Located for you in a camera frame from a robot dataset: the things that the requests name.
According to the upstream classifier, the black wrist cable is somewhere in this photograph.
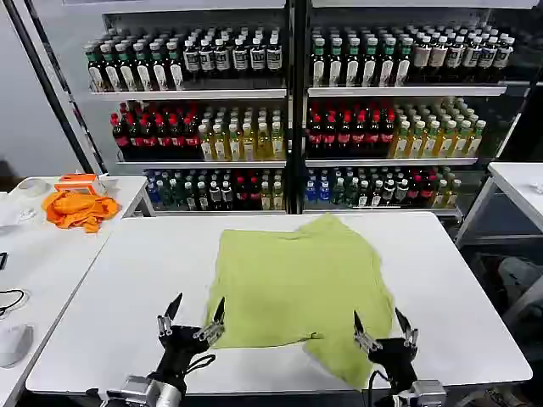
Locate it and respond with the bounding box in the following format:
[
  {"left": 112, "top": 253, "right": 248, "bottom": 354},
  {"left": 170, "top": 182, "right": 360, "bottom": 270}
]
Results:
[
  {"left": 184, "top": 353, "right": 217, "bottom": 377},
  {"left": 365, "top": 370, "right": 390, "bottom": 407}
]

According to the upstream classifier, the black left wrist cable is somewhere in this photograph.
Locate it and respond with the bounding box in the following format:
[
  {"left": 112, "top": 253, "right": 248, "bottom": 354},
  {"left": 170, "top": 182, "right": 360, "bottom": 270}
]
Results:
[{"left": 184, "top": 353, "right": 217, "bottom": 377}]

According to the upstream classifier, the thick black pole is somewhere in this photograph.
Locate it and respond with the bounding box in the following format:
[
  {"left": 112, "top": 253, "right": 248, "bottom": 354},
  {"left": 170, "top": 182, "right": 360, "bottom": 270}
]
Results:
[{"left": 3, "top": 0, "right": 99, "bottom": 176}]

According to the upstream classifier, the thin black cable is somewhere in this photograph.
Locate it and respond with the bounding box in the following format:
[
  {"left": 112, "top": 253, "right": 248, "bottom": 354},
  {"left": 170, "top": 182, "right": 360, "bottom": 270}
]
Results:
[{"left": 0, "top": 288, "right": 31, "bottom": 320}]

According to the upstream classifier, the white desk with grey frame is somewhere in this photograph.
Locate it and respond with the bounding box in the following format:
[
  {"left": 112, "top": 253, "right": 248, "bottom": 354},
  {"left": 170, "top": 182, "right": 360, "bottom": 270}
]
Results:
[{"left": 454, "top": 161, "right": 543, "bottom": 252}]

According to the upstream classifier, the orange crumpled cloth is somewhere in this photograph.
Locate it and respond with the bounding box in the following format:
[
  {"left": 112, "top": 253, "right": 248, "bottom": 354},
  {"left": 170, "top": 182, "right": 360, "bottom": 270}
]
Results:
[{"left": 41, "top": 190, "right": 121, "bottom": 234}]

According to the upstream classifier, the shelf with drink bottles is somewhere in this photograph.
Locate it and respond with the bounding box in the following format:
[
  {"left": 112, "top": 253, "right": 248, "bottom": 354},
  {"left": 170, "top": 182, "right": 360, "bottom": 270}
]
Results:
[{"left": 82, "top": 0, "right": 543, "bottom": 221}]

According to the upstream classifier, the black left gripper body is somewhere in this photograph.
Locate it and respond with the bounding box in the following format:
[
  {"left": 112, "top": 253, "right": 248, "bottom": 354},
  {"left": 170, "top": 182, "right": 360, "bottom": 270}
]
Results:
[{"left": 148, "top": 325, "right": 212, "bottom": 385}]

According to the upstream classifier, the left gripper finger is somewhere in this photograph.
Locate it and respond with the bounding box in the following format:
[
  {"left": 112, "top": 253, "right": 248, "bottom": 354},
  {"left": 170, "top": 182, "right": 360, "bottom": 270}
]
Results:
[
  {"left": 193, "top": 296, "right": 227, "bottom": 346},
  {"left": 157, "top": 292, "right": 184, "bottom": 337}
]

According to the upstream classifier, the white side desk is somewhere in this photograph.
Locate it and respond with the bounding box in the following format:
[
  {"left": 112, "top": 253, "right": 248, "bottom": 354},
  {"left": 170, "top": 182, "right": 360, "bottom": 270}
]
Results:
[{"left": 0, "top": 175, "right": 156, "bottom": 407}]

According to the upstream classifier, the orange and white box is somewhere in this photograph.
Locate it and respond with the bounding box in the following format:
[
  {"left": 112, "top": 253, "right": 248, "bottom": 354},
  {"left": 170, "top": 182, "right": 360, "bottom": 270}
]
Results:
[{"left": 53, "top": 172, "right": 102, "bottom": 196}]

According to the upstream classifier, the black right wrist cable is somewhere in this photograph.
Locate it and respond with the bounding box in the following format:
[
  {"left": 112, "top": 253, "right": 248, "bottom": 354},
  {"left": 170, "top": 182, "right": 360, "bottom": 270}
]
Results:
[{"left": 365, "top": 370, "right": 390, "bottom": 407}]

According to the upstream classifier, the grey chair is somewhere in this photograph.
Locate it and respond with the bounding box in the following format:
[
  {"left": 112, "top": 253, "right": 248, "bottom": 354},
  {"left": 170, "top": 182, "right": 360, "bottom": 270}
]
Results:
[{"left": 495, "top": 256, "right": 543, "bottom": 330}]

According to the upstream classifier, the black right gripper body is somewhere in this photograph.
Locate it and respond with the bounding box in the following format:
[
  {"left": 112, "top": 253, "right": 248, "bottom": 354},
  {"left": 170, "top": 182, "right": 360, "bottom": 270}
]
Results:
[{"left": 367, "top": 337, "right": 419, "bottom": 393}]

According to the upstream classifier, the thin black pole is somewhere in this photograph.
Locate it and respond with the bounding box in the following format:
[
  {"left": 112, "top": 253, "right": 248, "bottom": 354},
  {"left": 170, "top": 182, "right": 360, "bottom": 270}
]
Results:
[{"left": 24, "top": 0, "right": 109, "bottom": 176}]

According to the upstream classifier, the grey computer mouse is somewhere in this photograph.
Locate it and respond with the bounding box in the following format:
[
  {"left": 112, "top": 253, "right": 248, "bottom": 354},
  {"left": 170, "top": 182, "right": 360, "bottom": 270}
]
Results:
[{"left": 0, "top": 323, "right": 35, "bottom": 369}]

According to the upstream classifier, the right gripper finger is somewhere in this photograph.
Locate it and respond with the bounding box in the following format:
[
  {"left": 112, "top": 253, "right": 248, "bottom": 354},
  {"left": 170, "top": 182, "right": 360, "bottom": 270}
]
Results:
[
  {"left": 395, "top": 307, "right": 419, "bottom": 349},
  {"left": 353, "top": 309, "right": 383, "bottom": 354}
]

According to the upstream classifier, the white tape roll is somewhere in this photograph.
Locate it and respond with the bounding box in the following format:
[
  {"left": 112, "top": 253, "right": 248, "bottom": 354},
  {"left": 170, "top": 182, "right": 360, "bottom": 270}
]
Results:
[{"left": 18, "top": 177, "right": 53, "bottom": 194}]

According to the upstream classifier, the light green shirt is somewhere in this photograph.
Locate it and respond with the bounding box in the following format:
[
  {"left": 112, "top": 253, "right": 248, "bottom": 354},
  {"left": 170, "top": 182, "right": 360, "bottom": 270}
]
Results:
[{"left": 204, "top": 213, "right": 396, "bottom": 392}]

